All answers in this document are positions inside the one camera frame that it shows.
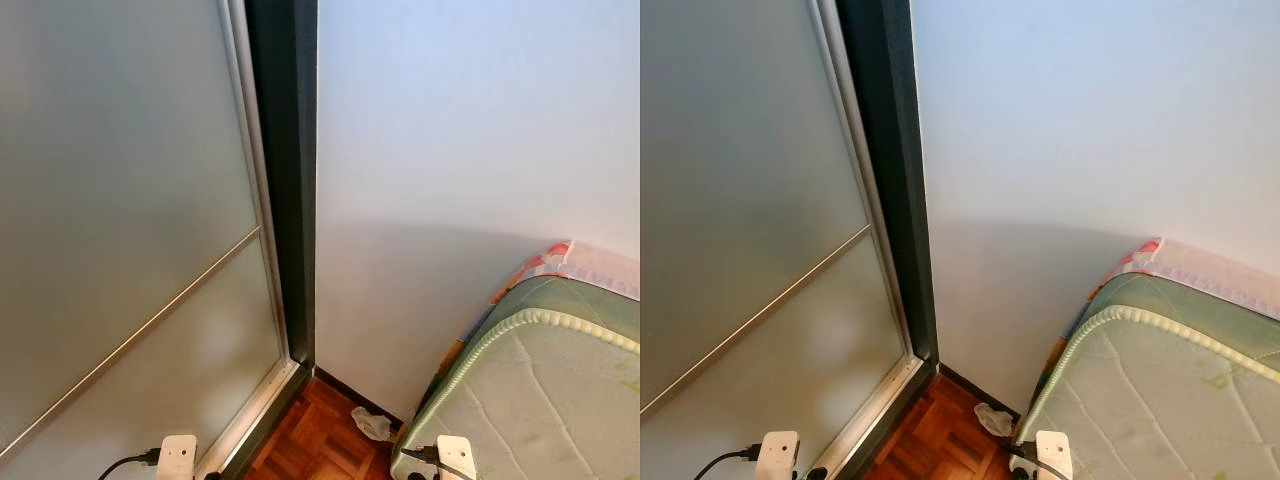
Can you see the frosted glass sliding door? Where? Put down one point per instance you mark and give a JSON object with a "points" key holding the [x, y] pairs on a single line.
{"points": [[750, 200], [120, 200]]}

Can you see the green quilted mattress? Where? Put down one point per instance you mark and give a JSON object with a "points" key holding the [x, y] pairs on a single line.
{"points": [[1170, 400], [540, 400]]}

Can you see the dark skirting board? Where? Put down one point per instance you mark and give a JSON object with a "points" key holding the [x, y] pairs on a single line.
{"points": [[965, 383], [350, 392]]}

